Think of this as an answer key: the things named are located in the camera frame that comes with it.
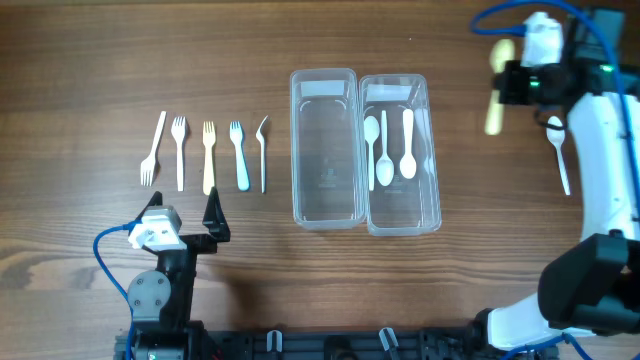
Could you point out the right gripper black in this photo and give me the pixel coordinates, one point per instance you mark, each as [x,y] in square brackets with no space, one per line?
[507,81]

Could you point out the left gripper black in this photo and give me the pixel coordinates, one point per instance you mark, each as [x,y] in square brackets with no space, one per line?
[217,228]

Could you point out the yellow plastic spoon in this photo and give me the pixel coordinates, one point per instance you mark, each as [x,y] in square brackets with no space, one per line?
[503,51]

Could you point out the yellow plastic fork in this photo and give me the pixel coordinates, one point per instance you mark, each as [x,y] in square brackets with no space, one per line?
[209,140]

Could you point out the white plastic fork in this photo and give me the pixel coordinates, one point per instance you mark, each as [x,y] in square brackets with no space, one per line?
[178,131]

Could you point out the light blue spork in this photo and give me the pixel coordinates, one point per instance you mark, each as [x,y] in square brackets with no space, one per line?
[237,136]

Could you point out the white wide-handled spoon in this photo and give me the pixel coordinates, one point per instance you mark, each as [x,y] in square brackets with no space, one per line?
[408,166]

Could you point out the white slim-handled spoon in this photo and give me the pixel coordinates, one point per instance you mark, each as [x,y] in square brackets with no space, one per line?
[384,165]

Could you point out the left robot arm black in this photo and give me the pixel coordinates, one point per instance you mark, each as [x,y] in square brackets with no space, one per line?
[160,300]

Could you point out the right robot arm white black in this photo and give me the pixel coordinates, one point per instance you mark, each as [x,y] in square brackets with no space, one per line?
[592,289]

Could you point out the left clear plastic container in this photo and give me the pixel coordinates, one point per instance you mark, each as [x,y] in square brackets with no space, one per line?
[327,149]

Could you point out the clear plastic container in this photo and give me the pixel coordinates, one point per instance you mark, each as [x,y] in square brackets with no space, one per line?
[327,149]
[406,207]

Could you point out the right clear plastic container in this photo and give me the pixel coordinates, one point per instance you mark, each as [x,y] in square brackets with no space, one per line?
[406,207]

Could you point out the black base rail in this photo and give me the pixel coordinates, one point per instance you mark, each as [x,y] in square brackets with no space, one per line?
[426,344]

